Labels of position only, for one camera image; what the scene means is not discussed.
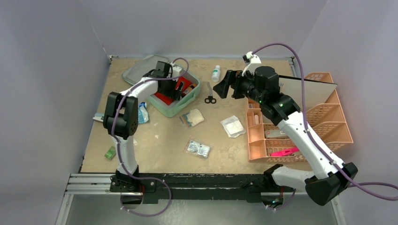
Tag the white plastic bottle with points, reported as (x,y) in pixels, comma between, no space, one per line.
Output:
(215,77)

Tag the blue white plastic bag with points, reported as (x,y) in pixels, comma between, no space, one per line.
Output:
(143,116)

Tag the clear bag alcohol wipes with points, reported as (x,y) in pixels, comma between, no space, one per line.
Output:
(198,148)

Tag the white gauze pad packet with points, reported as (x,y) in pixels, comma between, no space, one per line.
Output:
(233,127)

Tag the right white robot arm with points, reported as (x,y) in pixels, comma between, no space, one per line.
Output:
(330,175)

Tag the black metal base frame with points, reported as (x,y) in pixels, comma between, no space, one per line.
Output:
(152,187)

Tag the pink marker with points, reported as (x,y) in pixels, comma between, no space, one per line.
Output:
(285,152)

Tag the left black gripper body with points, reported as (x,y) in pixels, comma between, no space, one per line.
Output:
(169,89)

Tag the red first aid pouch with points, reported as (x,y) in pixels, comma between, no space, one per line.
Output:
(181,81)

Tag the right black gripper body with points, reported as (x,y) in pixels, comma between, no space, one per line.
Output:
(234,84)

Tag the beige gauze packet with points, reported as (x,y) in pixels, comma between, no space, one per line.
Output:
(192,118)

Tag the peach plastic organizer basket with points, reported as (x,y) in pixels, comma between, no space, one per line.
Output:
(327,120)

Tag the black handled scissors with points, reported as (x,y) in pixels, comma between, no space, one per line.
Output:
(210,99)

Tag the mint green storage case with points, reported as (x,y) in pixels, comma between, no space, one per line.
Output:
(143,78)

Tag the brown bottle orange cap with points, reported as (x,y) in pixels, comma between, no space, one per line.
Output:
(188,90)

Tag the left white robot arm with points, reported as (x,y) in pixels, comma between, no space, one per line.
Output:
(121,120)

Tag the small green packet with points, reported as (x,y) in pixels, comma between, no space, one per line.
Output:
(111,153)

